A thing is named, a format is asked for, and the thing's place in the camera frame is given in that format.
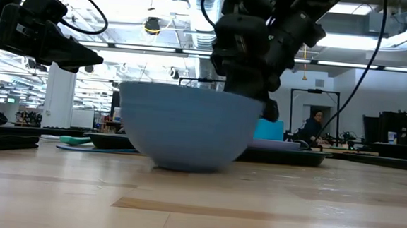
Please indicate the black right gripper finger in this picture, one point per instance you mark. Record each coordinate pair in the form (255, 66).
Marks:
(271, 111)

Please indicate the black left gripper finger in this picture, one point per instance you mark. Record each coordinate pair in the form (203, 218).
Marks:
(68, 68)
(73, 51)

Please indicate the teal cup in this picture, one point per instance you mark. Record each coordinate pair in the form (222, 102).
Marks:
(269, 129)

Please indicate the lilac plate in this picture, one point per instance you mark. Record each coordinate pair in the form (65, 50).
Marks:
(276, 144)

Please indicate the teal sponge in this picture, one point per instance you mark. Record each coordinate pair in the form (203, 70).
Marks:
(76, 141)

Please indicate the blue ribbed bowl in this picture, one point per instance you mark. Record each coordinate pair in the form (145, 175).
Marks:
(188, 130)

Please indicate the iridescent fork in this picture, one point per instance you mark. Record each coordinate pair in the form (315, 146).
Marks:
(95, 149)

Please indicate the small background robot arm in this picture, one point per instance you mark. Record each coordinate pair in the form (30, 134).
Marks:
(347, 137)

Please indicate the dark green tray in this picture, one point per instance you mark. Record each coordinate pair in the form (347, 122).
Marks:
(286, 157)

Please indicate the white pillar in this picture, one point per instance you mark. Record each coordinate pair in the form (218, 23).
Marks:
(58, 98)

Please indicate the person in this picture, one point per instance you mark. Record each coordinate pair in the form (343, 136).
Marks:
(312, 129)

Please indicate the white board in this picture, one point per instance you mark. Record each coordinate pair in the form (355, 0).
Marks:
(82, 118)

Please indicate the long ceiling light bar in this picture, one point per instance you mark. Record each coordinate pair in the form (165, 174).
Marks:
(140, 47)

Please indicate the white bottle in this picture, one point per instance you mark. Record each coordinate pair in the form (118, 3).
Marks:
(117, 115)

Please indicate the black background bench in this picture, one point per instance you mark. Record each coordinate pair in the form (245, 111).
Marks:
(39, 131)

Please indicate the black ceiling device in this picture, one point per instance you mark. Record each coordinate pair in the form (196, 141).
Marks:
(152, 26)

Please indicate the black background table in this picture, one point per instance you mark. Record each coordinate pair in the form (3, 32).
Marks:
(381, 163)

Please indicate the white and blue container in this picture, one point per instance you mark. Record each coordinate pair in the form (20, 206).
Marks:
(392, 138)

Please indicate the black equipment rack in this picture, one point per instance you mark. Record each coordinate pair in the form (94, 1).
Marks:
(400, 129)

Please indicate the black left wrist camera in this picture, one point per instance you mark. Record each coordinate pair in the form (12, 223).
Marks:
(45, 5)

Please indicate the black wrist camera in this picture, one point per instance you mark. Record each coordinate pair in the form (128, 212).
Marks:
(241, 45)
(45, 5)

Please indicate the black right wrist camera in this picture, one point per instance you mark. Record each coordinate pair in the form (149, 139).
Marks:
(241, 45)

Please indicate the black metal frame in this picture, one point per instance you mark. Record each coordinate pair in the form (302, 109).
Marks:
(314, 91)

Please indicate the silver ceiling duct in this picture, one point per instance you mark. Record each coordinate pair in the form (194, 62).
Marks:
(203, 22)

